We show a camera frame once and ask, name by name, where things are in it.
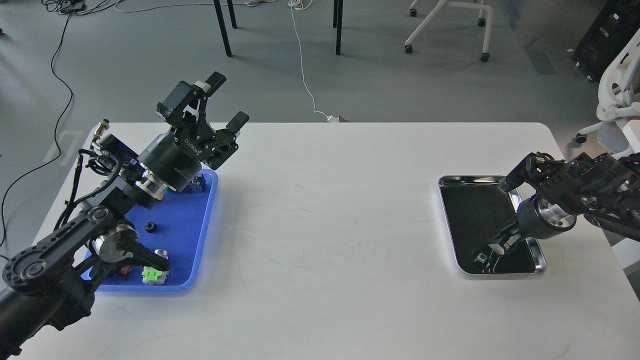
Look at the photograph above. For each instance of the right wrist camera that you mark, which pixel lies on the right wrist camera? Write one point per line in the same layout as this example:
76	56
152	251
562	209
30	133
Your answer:
531	168

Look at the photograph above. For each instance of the blue plastic tray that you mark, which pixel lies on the blue plastic tray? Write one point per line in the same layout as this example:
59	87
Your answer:
182	223

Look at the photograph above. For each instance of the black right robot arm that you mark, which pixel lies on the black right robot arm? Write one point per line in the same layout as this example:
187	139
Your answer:
605	190

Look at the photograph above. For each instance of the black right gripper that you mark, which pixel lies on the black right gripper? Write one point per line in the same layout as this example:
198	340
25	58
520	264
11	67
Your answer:
505	252

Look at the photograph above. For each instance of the green white connector part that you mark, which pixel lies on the green white connector part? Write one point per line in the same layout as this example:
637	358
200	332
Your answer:
154	277

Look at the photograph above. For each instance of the white office chair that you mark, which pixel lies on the white office chair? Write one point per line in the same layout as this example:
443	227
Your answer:
618	104

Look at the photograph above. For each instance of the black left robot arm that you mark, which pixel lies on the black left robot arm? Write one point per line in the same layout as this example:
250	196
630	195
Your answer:
53	283

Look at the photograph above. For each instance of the black cabinet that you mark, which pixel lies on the black cabinet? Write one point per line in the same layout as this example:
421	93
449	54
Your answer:
610	32

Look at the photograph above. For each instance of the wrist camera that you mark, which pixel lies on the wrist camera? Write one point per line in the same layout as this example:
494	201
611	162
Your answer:
531	168
106	151

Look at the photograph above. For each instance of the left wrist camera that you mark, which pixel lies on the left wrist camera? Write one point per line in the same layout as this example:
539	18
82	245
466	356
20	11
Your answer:
106	151

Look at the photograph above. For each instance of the small black gear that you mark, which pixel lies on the small black gear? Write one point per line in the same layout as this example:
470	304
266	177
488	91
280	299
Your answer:
150	227

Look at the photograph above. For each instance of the silver metal tray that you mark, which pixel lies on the silver metal tray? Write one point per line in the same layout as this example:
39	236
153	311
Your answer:
475	209

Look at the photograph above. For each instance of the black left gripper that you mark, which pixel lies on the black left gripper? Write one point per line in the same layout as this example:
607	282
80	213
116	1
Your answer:
174	157

